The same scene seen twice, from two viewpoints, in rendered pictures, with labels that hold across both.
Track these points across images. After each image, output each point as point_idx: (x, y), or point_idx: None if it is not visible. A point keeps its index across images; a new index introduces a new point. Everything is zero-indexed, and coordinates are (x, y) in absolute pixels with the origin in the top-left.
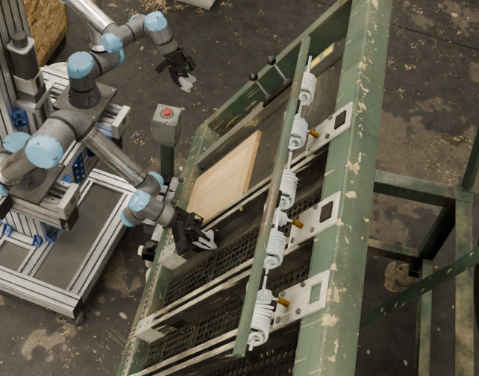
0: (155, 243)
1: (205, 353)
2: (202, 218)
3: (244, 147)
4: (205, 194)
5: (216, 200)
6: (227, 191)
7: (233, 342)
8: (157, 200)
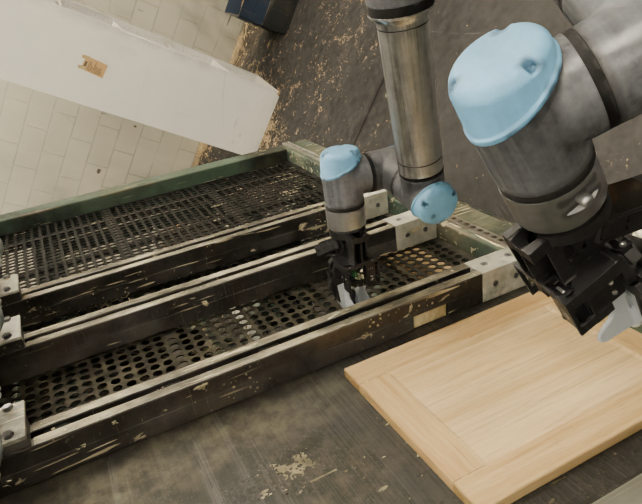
0: None
1: (180, 246)
2: (348, 290)
3: (505, 462)
4: (575, 360)
5: (479, 359)
6: (449, 377)
7: (123, 262)
8: (334, 197)
